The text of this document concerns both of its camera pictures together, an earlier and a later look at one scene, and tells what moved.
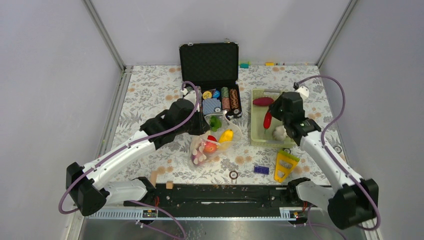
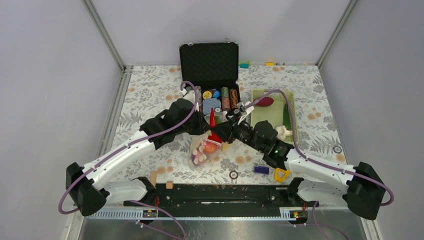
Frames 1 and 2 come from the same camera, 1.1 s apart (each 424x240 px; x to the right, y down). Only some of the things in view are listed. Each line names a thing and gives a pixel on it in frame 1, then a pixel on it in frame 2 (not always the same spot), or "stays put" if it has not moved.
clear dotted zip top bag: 221,134 stays put
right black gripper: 273,107 -> 227,130
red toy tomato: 210,147 stays put
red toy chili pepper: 267,120 -> 213,124
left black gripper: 203,126 stays put
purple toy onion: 198,156 stays put
